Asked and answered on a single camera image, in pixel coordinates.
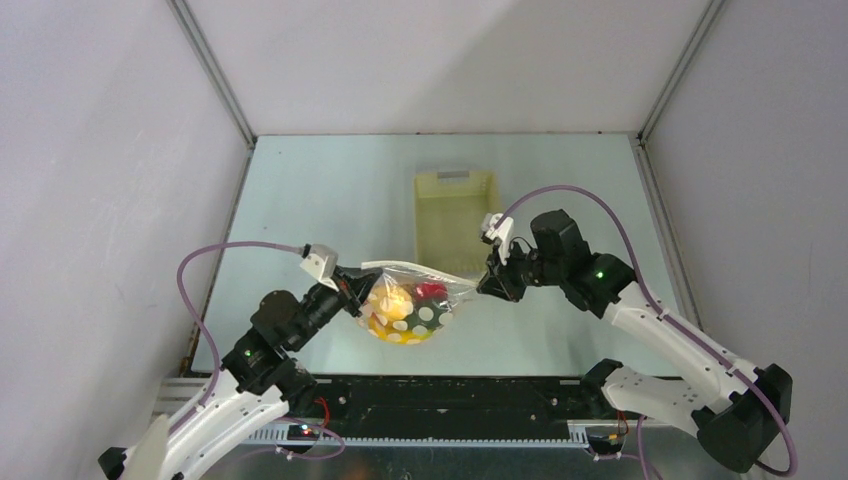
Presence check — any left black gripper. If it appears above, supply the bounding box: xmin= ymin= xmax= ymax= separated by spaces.
xmin=289 ymin=263 xmax=382 ymax=349

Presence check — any yellow banana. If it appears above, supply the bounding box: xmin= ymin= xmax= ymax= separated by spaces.
xmin=367 ymin=317 xmax=433 ymax=345

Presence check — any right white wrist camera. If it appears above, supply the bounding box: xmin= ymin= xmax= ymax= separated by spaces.
xmin=480 ymin=213 xmax=514 ymax=265

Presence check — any yellow plastic basket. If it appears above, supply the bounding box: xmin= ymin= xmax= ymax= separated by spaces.
xmin=413 ymin=170 xmax=502 ymax=279

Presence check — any yellow lemon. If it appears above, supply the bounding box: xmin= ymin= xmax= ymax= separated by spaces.
xmin=368 ymin=285 xmax=414 ymax=326

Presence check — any clear dotted zip bag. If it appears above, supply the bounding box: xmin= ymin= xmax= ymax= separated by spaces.
xmin=356 ymin=260 xmax=477 ymax=346

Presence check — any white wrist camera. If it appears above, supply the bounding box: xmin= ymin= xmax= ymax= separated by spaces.
xmin=299 ymin=244 xmax=339 ymax=291
xmin=480 ymin=213 xmax=514 ymax=265

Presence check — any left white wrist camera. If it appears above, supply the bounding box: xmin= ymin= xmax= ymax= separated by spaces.
xmin=299 ymin=244 xmax=339 ymax=291

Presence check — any white perforated cable tray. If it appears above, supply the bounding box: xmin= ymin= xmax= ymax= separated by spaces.
xmin=242 ymin=423 xmax=589 ymax=449

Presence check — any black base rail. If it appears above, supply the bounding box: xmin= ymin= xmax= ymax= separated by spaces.
xmin=291 ymin=374 xmax=619 ymax=441

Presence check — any red mango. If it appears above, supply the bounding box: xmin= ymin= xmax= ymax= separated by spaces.
xmin=413 ymin=282 xmax=448 ymax=302

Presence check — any green avocado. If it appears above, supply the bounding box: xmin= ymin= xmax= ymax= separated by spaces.
xmin=404 ymin=305 xmax=447 ymax=336

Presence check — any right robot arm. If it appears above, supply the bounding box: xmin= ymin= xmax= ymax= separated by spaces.
xmin=477 ymin=210 xmax=793 ymax=473

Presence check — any small circuit board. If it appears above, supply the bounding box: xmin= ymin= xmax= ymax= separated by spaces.
xmin=286 ymin=425 xmax=321 ymax=442

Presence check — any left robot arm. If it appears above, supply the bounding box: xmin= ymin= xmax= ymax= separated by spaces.
xmin=98 ymin=267 xmax=383 ymax=479

